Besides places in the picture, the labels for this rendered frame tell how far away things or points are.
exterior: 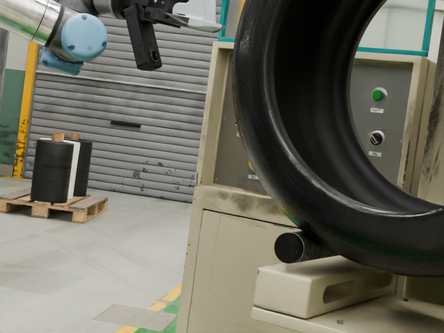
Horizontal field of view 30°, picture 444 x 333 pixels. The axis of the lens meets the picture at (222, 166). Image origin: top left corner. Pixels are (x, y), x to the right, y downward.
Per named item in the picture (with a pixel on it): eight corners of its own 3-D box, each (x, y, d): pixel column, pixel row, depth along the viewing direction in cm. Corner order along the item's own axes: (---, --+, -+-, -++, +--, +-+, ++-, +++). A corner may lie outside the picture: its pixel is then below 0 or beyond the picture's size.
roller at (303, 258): (362, 246, 150) (365, 221, 149) (385, 251, 147) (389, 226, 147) (270, 260, 120) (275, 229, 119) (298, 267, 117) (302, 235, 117)
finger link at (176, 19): (184, 16, 135) (142, 6, 139) (182, 25, 135) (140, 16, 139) (199, 20, 139) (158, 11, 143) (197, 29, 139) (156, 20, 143)
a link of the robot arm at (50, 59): (43, 63, 143) (63, 2, 143) (34, 64, 154) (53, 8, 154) (86, 78, 146) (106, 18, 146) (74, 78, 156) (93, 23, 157)
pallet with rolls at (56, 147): (30, 200, 865) (39, 127, 861) (106, 210, 863) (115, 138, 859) (-6, 212, 745) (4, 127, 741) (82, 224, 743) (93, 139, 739)
